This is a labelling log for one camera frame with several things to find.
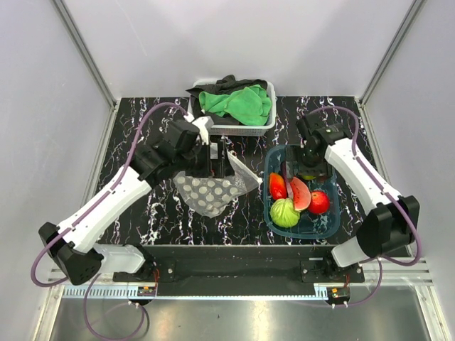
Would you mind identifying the fake red orange mango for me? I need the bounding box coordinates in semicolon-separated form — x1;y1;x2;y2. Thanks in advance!
269;173;288;200

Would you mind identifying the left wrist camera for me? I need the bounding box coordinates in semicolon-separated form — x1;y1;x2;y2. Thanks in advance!
192;116;214;145

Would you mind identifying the black cloth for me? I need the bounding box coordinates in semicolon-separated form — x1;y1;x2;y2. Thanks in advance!
187;75;268;126

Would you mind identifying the clear zip top bag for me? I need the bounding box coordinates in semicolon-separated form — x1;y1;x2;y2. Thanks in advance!
173;151;262;218

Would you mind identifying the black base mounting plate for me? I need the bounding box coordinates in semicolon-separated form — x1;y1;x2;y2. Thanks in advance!
112;244;365;298

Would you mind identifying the green cloth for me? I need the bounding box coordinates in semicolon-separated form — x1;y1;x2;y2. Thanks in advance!
198;85;272;126

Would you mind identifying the white plastic basket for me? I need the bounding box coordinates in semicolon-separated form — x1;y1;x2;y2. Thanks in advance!
188;79;277;136

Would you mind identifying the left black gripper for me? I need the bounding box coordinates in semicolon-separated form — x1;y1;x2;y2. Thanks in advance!
176;139;235;179

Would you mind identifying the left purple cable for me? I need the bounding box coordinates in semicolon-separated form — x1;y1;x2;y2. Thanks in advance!
30;102;195;338

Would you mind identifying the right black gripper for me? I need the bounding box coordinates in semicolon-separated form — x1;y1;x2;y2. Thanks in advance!
284;144;332;183

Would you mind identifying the blue transparent plastic container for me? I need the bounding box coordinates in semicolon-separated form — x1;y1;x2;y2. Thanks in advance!
262;145;341;239

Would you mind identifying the fake watermelon slice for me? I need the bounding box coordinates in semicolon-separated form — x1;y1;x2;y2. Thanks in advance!
290;177;311;212

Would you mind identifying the fake red apple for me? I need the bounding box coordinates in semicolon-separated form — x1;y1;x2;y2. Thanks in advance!
308;190;330;215

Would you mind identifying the fake green cabbage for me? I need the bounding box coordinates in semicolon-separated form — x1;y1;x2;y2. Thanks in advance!
269;198;300;228

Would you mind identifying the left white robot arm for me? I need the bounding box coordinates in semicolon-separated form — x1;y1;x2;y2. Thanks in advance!
38;117;234;286

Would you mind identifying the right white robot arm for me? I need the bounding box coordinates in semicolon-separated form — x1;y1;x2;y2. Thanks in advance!
287;117;421;282

